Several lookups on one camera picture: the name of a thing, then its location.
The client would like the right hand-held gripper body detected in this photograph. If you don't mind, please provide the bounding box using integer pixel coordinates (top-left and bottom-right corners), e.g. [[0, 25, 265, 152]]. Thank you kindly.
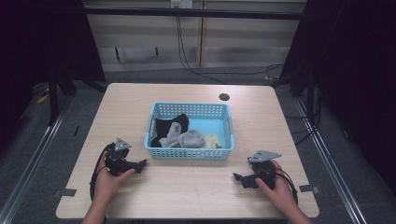
[[247, 149, 283, 190]]

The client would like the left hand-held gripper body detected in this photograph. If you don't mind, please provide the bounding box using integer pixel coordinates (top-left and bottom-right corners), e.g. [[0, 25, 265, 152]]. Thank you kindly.
[[105, 137, 136, 177]]

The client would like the person's right hand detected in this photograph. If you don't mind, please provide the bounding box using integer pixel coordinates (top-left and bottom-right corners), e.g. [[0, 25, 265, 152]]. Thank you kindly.
[[254, 159, 299, 214]]

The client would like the person's left hand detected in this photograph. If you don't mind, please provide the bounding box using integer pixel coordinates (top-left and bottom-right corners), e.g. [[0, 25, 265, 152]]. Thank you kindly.
[[92, 152, 137, 204]]

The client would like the black sock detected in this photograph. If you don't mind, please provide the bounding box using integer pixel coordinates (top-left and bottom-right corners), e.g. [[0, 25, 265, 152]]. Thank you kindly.
[[150, 113, 191, 148]]

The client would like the pale yellow sock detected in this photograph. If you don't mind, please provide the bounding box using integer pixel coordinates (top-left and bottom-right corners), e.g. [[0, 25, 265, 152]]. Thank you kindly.
[[203, 133, 223, 149]]

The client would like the grey tape strip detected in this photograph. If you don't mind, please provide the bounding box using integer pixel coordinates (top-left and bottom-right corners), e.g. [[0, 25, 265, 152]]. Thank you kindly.
[[298, 184, 320, 194], [51, 188, 78, 199]]

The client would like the grey sock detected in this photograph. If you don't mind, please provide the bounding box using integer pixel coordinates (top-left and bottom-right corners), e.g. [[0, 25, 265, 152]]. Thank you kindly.
[[158, 121, 206, 149]]

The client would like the light blue plastic basket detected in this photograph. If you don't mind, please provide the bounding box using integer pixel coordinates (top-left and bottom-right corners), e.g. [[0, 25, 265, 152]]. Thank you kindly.
[[143, 101, 235, 161]]

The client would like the black metal stand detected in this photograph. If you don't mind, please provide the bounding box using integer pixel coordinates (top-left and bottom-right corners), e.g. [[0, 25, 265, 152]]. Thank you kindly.
[[269, 66, 321, 125]]

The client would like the black curtain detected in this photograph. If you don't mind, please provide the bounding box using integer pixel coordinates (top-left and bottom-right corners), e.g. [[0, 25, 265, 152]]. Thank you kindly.
[[0, 0, 106, 153], [279, 0, 396, 195]]

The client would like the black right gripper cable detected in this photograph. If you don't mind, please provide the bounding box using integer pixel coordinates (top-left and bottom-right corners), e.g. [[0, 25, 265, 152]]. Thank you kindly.
[[275, 167, 299, 206]]

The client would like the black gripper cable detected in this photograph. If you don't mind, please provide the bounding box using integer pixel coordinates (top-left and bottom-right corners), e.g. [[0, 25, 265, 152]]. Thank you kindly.
[[275, 167, 299, 206], [89, 142, 117, 202]]

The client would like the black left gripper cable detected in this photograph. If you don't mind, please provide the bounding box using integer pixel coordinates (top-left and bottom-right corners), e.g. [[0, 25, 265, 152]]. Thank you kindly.
[[89, 142, 117, 202]]

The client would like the metal floor rail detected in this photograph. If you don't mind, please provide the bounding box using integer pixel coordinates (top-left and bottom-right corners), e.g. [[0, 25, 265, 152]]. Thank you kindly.
[[292, 96, 370, 224], [0, 92, 76, 224]]

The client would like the black wall cable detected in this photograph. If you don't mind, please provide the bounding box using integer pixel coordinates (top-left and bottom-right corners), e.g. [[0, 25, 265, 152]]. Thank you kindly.
[[176, 15, 285, 86]]

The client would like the black horizontal frame bar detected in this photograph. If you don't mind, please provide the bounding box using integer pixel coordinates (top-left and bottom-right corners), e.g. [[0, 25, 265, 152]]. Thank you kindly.
[[83, 7, 307, 21]]

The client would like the white wall socket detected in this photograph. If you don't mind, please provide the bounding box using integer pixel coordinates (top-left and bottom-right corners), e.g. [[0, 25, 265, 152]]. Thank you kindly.
[[169, 0, 194, 9]]

